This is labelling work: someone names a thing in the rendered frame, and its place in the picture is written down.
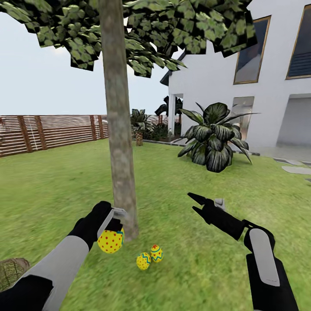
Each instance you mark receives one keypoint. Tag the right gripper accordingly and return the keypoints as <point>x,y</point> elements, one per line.
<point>210,212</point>

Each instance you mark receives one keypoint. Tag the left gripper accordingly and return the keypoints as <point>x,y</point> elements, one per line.
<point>114,225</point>

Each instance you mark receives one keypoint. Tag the fixed window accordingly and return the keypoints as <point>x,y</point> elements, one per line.
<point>242,105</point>

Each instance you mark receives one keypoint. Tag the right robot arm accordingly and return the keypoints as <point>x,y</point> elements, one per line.
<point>270,287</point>

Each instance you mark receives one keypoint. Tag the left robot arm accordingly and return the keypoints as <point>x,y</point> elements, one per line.
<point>45,285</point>

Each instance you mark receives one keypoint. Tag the easter egg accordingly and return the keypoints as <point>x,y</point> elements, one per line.
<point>156,253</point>
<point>143,261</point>
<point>110,241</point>

